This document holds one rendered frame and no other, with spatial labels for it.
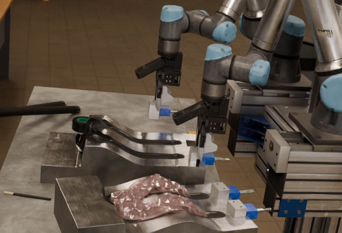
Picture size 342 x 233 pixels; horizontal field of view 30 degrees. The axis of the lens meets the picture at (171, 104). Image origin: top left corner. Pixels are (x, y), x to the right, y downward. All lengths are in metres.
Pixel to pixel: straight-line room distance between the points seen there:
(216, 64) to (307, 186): 0.49
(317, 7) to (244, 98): 0.71
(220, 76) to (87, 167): 0.49
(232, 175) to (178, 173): 2.08
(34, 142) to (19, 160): 0.15
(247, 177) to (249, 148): 1.55
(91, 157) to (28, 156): 0.29
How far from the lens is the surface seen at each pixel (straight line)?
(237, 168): 4.14
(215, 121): 1.95
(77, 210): 1.63
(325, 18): 1.81
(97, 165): 1.95
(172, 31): 2.15
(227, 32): 2.11
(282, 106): 2.44
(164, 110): 2.25
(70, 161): 2.00
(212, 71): 1.90
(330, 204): 2.17
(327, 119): 2.00
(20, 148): 2.21
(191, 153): 2.00
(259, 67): 1.87
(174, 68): 2.20
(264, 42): 1.98
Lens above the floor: 1.72
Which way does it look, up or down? 20 degrees down
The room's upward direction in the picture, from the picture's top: 7 degrees clockwise
